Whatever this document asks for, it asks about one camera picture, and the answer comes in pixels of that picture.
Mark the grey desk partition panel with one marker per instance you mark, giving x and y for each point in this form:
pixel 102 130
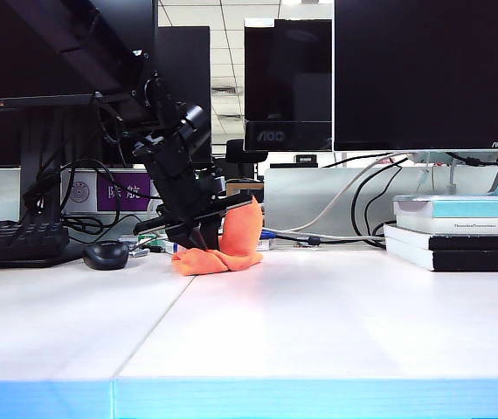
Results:
pixel 301 196

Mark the black book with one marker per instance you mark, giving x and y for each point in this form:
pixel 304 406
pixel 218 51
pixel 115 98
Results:
pixel 476 261
pixel 476 243

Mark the white book with printed spine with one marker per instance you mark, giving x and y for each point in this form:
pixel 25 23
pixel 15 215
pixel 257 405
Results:
pixel 428 226

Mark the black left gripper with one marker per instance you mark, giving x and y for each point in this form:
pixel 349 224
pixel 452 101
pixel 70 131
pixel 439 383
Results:
pixel 179 196

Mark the large AOC monitor white stand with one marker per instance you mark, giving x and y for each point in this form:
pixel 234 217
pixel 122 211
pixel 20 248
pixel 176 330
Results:
pixel 428 65

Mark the wooden box frame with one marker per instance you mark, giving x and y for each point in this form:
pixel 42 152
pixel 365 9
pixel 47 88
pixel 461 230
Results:
pixel 242 187

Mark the black computer mouse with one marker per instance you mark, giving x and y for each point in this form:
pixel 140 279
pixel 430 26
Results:
pixel 107 256

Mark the purple name sign holder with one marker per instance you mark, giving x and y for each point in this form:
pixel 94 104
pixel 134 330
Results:
pixel 122 192

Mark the small black AOC monitor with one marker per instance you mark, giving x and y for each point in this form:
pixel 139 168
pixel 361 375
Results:
pixel 288 78

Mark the blue and white box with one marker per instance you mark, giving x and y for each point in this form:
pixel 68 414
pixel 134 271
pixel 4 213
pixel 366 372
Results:
pixel 264 244

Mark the black keyboard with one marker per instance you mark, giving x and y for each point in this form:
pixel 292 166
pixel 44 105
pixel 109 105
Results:
pixel 4 244

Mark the small black device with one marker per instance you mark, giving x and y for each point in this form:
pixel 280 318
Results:
pixel 306 160

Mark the small green white packet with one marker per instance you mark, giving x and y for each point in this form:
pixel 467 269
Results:
pixel 148 240

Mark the teal covered book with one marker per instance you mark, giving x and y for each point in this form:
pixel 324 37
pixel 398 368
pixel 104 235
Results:
pixel 476 208

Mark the orange microfibre rag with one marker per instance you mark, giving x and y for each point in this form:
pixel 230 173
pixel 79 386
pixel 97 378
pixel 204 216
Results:
pixel 240 235

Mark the black office chair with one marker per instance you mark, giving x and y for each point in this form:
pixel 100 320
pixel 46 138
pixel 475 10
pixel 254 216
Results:
pixel 237 153

